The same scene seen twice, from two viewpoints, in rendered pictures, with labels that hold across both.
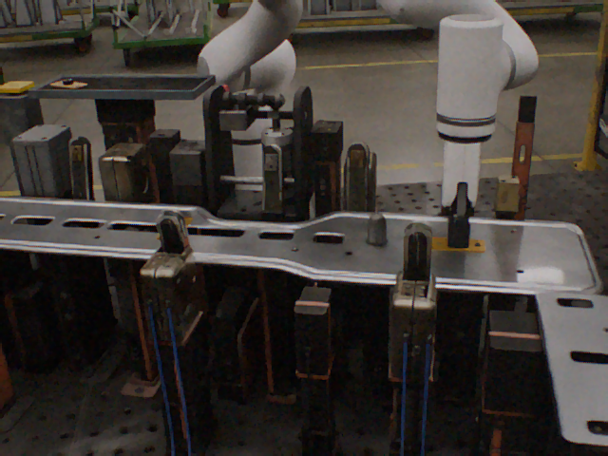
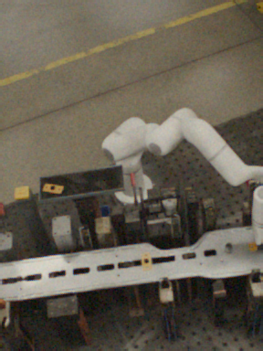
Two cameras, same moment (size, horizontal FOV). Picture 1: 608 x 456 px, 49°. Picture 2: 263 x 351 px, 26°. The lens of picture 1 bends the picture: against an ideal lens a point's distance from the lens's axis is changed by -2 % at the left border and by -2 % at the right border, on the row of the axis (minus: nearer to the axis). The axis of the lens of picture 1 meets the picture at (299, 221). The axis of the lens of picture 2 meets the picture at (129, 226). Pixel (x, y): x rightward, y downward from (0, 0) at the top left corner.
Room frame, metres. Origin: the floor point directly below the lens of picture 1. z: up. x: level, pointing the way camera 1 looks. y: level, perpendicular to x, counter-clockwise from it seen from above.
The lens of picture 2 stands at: (-0.18, 0.44, 2.96)
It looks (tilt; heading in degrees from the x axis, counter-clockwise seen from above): 54 degrees down; 351
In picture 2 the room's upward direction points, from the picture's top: 12 degrees counter-clockwise
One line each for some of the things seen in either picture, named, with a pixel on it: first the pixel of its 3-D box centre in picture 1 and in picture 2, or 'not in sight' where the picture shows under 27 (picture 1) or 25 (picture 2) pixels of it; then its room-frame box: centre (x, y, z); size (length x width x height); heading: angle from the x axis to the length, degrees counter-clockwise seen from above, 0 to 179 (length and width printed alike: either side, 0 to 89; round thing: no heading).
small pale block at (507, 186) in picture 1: (499, 274); not in sight; (1.03, -0.35, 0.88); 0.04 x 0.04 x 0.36; 77
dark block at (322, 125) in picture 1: (329, 228); (193, 224); (1.19, -0.06, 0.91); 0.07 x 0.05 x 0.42; 167
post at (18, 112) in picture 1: (36, 184); (36, 224); (1.46, 0.61, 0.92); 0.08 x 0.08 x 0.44; 77
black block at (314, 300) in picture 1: (317, 384); (219, 306); (0.80, -0.02, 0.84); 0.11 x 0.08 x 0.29; 167
